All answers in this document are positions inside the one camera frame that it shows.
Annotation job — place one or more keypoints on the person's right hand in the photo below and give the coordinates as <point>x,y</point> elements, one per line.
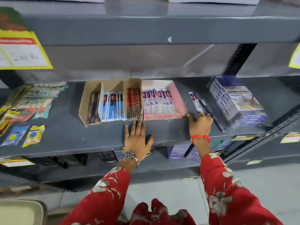
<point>201,126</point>

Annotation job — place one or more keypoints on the person's left hand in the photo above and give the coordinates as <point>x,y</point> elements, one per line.
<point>137,142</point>

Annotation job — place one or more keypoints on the person's right thumb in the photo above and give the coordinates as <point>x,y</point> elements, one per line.
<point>191,118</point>

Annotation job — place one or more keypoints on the person's left little finger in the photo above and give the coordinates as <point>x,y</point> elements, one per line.
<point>126,132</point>

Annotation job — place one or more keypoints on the person's left thumb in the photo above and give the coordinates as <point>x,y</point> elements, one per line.
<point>150,140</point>

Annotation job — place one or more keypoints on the person's left middle finger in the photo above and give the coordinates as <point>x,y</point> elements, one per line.
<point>139,128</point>

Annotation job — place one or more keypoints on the person's right forearm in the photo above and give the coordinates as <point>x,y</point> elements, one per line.
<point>222,185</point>

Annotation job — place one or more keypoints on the person's left forearm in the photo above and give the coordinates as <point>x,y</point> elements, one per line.
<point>107,192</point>

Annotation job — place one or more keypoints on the single white purple tube carton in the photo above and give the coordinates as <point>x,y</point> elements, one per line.
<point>195,100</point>

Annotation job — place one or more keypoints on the long dark flat packet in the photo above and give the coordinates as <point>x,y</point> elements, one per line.
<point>214,118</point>

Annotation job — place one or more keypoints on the silver wristwatch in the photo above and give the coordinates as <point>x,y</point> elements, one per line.
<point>130,155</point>

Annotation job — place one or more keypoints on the red packets bundle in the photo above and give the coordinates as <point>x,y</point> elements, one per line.
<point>133,104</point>

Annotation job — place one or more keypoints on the blue white packets bundle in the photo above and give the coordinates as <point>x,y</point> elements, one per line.
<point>112,106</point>

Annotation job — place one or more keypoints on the small black box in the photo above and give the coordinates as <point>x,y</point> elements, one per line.
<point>107,156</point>

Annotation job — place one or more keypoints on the pink cardboard tray box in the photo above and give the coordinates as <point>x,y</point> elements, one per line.
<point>174,91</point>

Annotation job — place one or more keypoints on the row of white purple tube cartons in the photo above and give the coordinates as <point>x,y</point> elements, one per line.
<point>159,103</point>

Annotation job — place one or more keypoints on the dark brown packets bundle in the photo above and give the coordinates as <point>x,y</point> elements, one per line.
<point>92,110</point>

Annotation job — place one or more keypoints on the wrapped stack of purple white cartons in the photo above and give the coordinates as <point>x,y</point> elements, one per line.
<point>236,98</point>

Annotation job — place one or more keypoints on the divided brown cardboard box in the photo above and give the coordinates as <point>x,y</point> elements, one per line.
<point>107,85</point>

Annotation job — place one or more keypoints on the yellow white shelf label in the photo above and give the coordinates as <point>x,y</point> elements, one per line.
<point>290,137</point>
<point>16,162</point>
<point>243,137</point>

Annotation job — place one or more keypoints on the large black boxes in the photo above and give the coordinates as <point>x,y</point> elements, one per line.
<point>68,160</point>

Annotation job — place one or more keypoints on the red floral garment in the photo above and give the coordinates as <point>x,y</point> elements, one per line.
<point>159,214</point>

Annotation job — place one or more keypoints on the grey slotted shelf upright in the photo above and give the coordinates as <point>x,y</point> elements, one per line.
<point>264,135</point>

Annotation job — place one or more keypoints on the black slotted shelf upright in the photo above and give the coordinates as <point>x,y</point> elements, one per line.
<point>241,59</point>

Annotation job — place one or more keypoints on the teal blister pack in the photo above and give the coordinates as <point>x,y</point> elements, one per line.
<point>42,112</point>

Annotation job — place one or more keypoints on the yellow plastic packet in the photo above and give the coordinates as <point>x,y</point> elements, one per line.
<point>34,135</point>

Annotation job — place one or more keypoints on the pile of toothbrush blister packs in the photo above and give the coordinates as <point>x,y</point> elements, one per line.
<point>35,96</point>

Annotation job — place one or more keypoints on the grey metal shelf unit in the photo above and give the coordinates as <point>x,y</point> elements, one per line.
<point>105,30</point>

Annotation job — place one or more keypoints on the red blister pack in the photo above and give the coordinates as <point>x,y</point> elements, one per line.
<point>23,114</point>

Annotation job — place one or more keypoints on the blue plastic packet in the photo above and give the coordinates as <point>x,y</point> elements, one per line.
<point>15,135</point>

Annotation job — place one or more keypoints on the yellow paper sign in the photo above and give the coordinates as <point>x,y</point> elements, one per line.
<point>295,57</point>

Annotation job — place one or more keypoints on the yellow bordered poster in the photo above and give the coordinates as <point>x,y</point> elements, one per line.
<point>21,51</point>

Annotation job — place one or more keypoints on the beige plastic tray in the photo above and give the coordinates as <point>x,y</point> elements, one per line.
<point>20,213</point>

